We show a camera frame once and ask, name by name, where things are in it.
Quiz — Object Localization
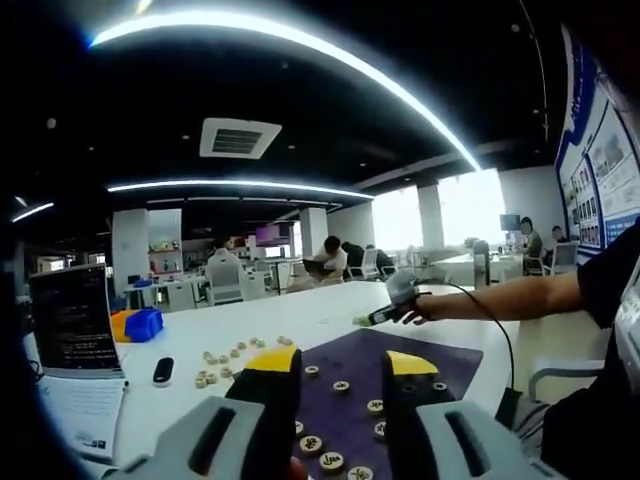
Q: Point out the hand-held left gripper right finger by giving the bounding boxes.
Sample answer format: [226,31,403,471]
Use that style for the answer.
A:
[381,348,556,480]

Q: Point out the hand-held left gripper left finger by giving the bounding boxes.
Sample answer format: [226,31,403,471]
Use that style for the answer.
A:
[115,345,304,480]

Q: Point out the purple chessboard mat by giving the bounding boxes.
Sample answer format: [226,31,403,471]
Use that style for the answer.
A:
[294,327,485,480]

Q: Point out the group of wooden chess pieces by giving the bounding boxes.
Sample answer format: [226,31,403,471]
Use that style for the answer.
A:
[194,335,389,480]

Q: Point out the person's right hand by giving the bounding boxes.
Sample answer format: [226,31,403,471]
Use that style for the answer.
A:
[399,294,439,327]

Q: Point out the grey office chair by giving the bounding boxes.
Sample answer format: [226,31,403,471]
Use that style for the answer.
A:
[472,239,493,290]

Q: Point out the black white oblong device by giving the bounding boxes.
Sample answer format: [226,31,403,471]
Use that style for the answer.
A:
[152,356,175,387]

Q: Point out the white high-back office chair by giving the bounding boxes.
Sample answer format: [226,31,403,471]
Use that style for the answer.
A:
[205,259,246,306]

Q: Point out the white office desk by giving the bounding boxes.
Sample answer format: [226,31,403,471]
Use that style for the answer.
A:
[123,277,207,311]

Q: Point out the blue storage bin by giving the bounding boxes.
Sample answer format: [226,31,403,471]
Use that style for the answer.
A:
[124,308,165,344]

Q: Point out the yellow storage bin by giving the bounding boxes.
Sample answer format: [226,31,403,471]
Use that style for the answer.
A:
[110,309,139,343]

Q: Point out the shelf with colourful items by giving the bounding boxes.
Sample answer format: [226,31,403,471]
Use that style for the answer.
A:
[148,238,182,275]

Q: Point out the white printed paper sheet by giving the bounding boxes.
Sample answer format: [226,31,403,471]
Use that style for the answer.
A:
[37,377,129,464]

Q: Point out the silver laptop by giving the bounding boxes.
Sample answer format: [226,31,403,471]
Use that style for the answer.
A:
[28,263,126,380]

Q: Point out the ceiling air vent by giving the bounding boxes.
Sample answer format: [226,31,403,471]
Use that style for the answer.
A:
[198,117,284,160]

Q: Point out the white chest device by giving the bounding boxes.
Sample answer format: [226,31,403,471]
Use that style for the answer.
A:
[612,259,640,396]

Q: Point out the short ceiling light strip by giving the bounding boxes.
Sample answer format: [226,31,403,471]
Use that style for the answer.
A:
[10,201,55,224]

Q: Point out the long curved ceiling light strip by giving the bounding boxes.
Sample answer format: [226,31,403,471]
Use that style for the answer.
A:
[89,7,484,172]

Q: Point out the purple wall screen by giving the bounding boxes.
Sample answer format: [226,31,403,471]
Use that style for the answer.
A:
[254,224,291,247]

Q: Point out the blue white wall display board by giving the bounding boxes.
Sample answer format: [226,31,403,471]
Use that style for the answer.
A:
[553,24,640,266]

